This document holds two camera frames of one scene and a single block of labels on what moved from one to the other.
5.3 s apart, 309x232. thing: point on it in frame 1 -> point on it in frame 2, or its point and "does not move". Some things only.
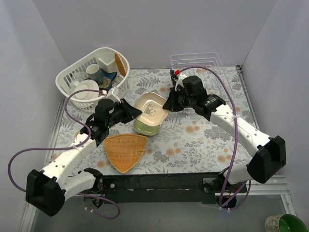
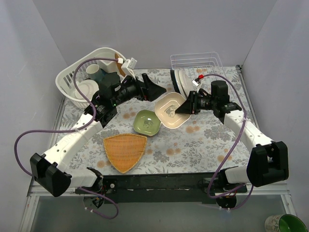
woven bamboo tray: (125, 151) does not move
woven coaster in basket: (120, 64) does not move
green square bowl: (144, 129) does not move
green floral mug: (285, 223) does not move
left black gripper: (126, 109) -> (142, 89)
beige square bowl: (151, 105) -> (165, 108)
